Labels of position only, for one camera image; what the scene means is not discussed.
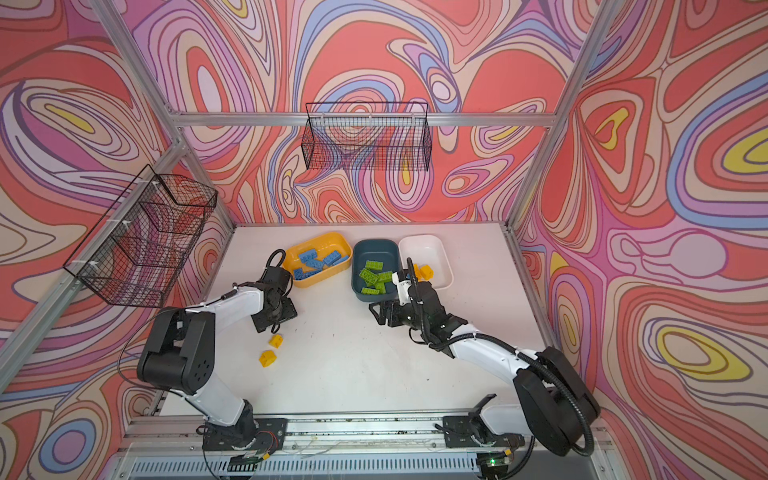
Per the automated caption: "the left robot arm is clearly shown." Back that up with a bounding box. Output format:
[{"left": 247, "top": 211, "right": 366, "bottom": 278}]
[{"left": 136, "top": 249, "right": 297, "bottom": 450}]

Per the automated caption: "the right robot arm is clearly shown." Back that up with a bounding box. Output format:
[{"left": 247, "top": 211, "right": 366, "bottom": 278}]
[{"left": 369, "top": 260, "right": 601, "bottom": 457}]

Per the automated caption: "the yellow plastic bin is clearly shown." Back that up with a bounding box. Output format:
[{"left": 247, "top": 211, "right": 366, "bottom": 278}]
[{"left": 282, "top": 232, "right": 352, "bottom": 288}]

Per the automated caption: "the white plastic bin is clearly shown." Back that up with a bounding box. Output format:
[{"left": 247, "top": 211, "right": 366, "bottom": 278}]
[{"left": 398, "top": 234, "right": 454, "bottom": 290}]

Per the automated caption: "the dark teal plastic bin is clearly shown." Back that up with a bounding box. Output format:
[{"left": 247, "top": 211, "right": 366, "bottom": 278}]
[{"left": 351, "top": 239, "right": 401, "bottom": 303}]

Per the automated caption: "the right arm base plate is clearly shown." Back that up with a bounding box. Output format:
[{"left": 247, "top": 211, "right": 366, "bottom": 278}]
[{"left": 434, "top": 415, "right": 519, "bottom": 449}]

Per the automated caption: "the left wall wire basket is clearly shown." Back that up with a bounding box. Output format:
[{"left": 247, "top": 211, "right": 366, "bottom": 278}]
[{"left": 63, "top": 166, "right": 218, "bottom": 308}]

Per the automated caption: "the wall wire basket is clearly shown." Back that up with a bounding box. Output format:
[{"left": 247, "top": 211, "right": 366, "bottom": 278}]
[
  {"left": 301, "top": 100, "right": 433, "bottom": 172},
  {"left": 63, "top": 166, "right": 218, "bottom": 308}
]

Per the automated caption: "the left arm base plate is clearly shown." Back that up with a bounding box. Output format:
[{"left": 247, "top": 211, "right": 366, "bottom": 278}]
[{"left": 196, "top": 417, "right": 288, "bottom": 453}]

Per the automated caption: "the back wall wire basket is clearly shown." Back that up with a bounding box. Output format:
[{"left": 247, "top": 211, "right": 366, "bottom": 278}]
[{"left": 301, "top": 100, "right": 433, "bottom": 172}]

